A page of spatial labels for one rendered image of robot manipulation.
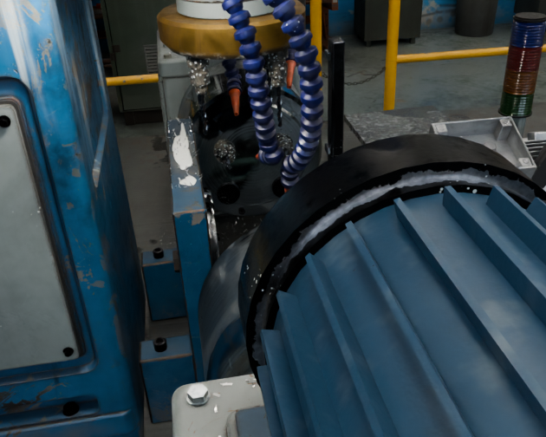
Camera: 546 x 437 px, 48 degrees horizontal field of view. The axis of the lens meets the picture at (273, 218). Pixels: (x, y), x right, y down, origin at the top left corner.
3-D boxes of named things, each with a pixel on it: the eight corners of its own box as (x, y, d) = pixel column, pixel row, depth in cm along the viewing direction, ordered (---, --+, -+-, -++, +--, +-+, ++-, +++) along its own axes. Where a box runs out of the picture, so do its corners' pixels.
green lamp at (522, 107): (508, 119, 120) (511, 96, 118) (493, 108, 125) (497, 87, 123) (536, 115, 121) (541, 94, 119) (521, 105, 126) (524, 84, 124)
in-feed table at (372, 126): (374, 205, 140) (376, 158, 134) (342, 156, 163) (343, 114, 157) (474, 192, 143) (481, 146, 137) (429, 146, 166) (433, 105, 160)
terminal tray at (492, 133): (440, 210, 88) (451, 177, 83) (420, 155, 95) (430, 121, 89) (521, 201, 89) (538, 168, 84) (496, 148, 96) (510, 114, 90)
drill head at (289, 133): (192, 250, 106) (174, 111, 93) (182, 153, 141) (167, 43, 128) (334, 231, 109) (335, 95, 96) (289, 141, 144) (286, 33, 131)
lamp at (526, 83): (511, 96, 118) (515, 74, 116) (497, 87, 123) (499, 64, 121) (541, 94, 119) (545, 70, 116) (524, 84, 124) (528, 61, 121)
